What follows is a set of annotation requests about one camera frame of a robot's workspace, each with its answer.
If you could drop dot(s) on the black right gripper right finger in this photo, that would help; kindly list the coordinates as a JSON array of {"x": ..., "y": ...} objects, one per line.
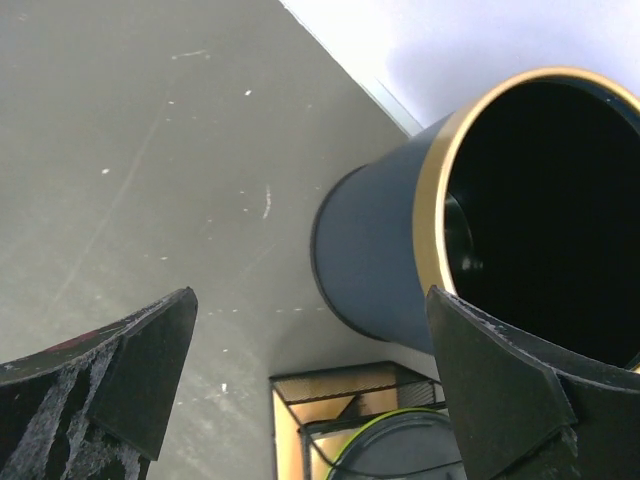
[{"x": 525, "y": 408}]

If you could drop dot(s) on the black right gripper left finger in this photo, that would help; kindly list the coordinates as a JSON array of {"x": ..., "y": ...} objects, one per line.
[{"x": 97, "y": 406}]

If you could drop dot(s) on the dark blue gold-rimmed trash bin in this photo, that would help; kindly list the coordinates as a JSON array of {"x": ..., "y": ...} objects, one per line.
[{"x": 524, "y": 203}]

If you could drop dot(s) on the black round plate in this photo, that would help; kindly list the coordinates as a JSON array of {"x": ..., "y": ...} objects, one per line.
[{"x": 411, "y": 443}]

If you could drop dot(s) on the wooden shelf with glass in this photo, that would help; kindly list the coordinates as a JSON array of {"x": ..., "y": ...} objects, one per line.
[{"x": 316, "y": 413}]

